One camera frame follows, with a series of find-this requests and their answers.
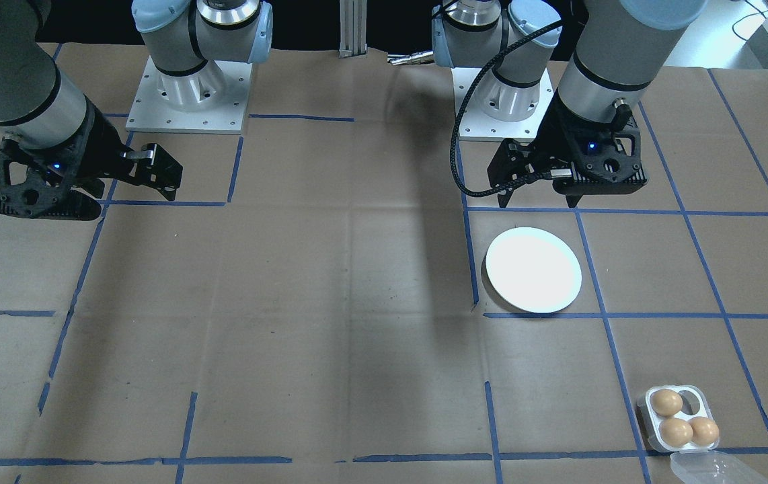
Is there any white round plate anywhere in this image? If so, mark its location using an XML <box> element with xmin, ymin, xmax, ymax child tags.
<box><xmin>485</xmin><ymin>227</ymin><xmax>583</xmax><ymax>315</ymax></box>

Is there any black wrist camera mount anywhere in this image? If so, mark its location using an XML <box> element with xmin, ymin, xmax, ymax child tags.
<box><xmin>0</xmin><ymin>138</ymin><xmax>104</xmax><ymax>221</ymax></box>
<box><xmin>559</xmin><ymin>124</ymin><xmax>649</xmax><ymax>196</ymax></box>

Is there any silver metal connector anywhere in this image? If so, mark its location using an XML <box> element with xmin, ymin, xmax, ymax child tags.
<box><xmin>387</xmin><ymin>52</ymin><xmax>437</xmax><ymax>67</ymax></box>

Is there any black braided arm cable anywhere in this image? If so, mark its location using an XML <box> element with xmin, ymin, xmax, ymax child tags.
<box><xmin>450</xmin><ymin>19</ymin><xmax>573</xmax><ymax>198</ymax></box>

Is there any aluminium profile post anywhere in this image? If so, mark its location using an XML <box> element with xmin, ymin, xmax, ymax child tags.
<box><xmin>339</xmin><ymin>0</ymin><xmax>369</xmax><ymax>59</ymax></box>

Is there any clear plastic egg carton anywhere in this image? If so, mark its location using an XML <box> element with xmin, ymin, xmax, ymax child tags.
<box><xmin>638</xmin><ymin>385</ymin><xmax>768</xmax><ymax>484</ymax></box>

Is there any brown egg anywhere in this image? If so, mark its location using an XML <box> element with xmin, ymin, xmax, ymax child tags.
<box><xmin>651</xmin><ymin>390</ymin><xmax>684</xmax><ymax>416</ymax></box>
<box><xmin>660</xmin><ymin>417</ymin><xmax>693</xmax><ymax>447</ymax></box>
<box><xmin>691</xmin><ymin>416</ymin><xmax>721</xmax><ymax>446</ymax></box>

